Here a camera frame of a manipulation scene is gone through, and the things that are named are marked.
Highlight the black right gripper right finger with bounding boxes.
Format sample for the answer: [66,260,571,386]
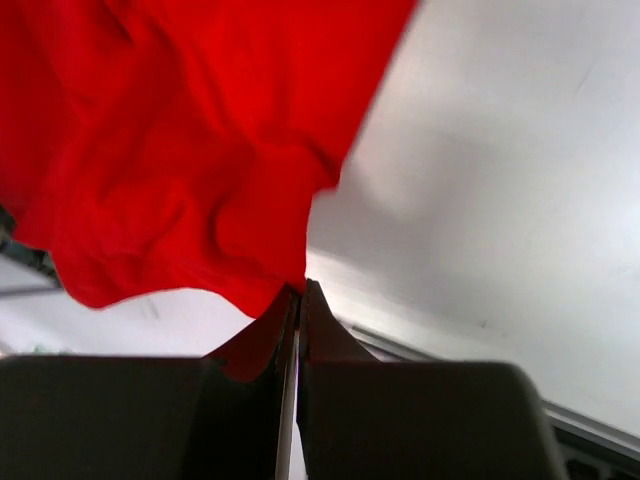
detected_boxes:
[297,281,566,479]

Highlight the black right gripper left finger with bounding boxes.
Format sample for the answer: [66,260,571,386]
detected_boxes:
[1,289,298,479]

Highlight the red t shirt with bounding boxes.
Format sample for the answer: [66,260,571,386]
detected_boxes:
[1,1,417,357]

